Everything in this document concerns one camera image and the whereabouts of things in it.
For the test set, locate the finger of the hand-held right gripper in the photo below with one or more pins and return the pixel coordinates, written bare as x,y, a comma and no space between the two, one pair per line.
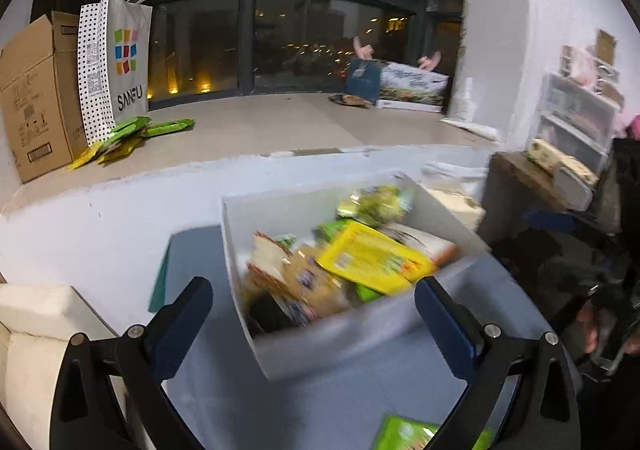
550,221

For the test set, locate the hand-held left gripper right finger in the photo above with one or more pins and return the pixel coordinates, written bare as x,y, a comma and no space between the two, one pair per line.
445,330

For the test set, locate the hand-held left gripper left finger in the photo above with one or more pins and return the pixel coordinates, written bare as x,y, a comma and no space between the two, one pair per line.
185,325

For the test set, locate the white cardboard box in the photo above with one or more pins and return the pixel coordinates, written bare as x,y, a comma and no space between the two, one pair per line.
350,340

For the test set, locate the yellow chip bag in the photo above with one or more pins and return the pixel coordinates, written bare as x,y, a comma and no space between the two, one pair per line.
370,255

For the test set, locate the person's right hand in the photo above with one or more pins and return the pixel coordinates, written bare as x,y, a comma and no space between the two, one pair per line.
587,330

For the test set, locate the dark wooden stool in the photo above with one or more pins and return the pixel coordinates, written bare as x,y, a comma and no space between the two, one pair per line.
515,180

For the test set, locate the yellow patterned tissue pack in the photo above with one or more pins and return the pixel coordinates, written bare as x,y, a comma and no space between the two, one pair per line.
550,158

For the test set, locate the white plastic bag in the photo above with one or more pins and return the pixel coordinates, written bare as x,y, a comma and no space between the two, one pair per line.
455,190

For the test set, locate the clear plastic drawer unit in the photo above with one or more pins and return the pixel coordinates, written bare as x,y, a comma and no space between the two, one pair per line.
575,115

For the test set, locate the narrow green snack packet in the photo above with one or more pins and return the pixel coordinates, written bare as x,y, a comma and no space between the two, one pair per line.
405,432

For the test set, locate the white folded paper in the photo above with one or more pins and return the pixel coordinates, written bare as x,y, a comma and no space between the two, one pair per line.
470,128

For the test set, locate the grey-blue table mat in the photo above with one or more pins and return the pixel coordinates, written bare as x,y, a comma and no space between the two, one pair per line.
325,405

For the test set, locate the cream cushion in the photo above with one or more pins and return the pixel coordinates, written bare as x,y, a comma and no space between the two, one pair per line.
30,320

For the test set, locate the long printed carton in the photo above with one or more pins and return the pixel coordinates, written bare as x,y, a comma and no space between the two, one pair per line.
415,85

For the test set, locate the pile of green yellow sachets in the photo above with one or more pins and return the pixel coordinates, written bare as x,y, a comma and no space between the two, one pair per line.
125,140

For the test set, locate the dark blue bag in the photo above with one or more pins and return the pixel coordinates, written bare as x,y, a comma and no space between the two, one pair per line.
364,80

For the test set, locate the brown flat wrapper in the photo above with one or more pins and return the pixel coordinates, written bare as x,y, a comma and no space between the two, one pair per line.
350,100

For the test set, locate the white polka dot shopping bag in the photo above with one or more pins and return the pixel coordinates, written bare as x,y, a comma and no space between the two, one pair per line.
125,80

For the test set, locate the brown cardboard box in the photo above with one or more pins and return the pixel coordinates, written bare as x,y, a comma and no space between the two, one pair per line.
40,100

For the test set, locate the dark window frame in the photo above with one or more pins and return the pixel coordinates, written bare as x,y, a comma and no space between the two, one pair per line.
247,30

